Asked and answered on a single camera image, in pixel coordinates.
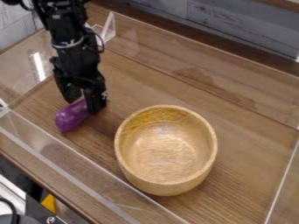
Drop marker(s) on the yellow black machine base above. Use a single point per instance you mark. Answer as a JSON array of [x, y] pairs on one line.
[[26, 203]]

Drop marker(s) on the clear acrylic corner bracket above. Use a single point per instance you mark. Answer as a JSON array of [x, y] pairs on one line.
[[106, 31]]

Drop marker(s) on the clear acrylic tray walls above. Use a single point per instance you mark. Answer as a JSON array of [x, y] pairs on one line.
[[156, 68]]

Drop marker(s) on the brown wooden bowl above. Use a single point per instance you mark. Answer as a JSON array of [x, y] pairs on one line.
[[166, 147]]

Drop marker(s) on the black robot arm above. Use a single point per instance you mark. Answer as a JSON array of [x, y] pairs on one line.
[[63, 18]]

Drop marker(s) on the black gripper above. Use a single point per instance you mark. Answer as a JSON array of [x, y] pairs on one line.
[[76, 73]]

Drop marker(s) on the purple toy eggplant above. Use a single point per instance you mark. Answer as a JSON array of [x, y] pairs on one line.
[[71, 116]]

